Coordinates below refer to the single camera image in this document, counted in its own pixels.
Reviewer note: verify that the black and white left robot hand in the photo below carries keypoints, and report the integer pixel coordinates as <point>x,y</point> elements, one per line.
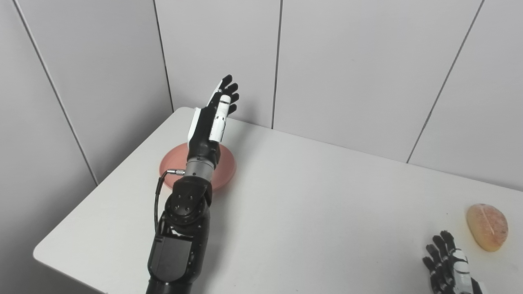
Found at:
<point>202,134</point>

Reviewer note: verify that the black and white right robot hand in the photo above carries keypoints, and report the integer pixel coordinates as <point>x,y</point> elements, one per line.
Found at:
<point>447,277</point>

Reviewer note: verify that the pink round plate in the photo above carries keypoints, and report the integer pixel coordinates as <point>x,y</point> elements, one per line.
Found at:
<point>226,167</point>

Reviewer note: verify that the brown bread roll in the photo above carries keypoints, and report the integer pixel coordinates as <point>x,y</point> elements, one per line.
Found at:
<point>488,226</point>

